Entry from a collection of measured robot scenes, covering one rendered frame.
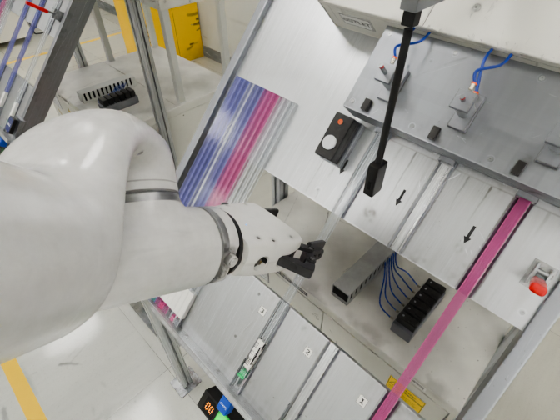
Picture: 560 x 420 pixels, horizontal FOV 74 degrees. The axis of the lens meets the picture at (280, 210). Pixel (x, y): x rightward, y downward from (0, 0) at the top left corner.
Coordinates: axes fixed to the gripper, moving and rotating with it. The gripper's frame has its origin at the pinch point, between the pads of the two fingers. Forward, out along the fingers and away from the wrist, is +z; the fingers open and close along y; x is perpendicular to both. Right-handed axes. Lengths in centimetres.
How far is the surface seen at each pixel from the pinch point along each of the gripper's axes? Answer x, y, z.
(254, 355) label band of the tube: 25.6, -0.4, 5.4
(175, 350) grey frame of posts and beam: 70, 38, 31
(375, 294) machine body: 19.6, -4.3, 45.6
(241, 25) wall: -45, 225, 187
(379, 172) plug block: -13.8, -8.7, -3.0
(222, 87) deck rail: -12.8, 36.4, 12.2
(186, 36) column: -21, 282, 182
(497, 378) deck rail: 3.8, -30.6, 9.1
